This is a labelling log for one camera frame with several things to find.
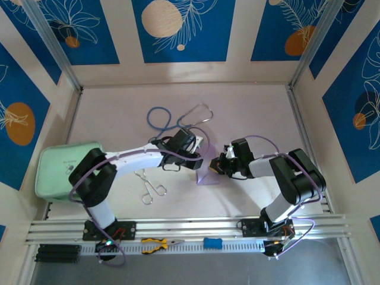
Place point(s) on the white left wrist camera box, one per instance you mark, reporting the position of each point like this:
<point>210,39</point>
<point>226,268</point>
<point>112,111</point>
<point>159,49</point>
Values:
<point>199,144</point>

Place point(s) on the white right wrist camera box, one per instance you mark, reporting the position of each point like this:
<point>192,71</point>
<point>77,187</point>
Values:
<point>229,153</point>

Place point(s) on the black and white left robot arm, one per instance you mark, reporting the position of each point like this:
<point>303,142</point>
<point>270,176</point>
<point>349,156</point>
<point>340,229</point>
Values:
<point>136,157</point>

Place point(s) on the aluminium table edge rail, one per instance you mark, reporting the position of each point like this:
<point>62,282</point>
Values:
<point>72,121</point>
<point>299,118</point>

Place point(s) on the mint green zip pouch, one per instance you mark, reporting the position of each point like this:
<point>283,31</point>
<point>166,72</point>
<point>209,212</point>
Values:
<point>56,172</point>

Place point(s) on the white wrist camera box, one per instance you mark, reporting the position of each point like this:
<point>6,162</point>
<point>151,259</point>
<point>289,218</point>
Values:
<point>199,144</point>
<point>229,153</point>

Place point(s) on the aluminium mounting rail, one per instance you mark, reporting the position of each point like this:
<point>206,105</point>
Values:
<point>193,227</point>

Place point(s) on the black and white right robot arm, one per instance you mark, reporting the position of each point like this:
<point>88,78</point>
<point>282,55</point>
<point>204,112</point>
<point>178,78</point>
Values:
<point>261,167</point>

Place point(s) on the metal crucible tongs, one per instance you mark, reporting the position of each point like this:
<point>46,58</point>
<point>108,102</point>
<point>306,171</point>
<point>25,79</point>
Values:
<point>146,181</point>

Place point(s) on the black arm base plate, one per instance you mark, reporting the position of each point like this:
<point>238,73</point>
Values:
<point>248,227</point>
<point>129,230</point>

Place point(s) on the black ribbed block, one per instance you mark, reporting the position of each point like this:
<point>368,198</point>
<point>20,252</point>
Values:
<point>58,253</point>

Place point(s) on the aluminium corner post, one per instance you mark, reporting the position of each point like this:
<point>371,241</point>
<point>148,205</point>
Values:
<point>314,41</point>
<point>53,41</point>

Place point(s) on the blue stethoscope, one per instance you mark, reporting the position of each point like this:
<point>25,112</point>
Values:
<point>170,118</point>

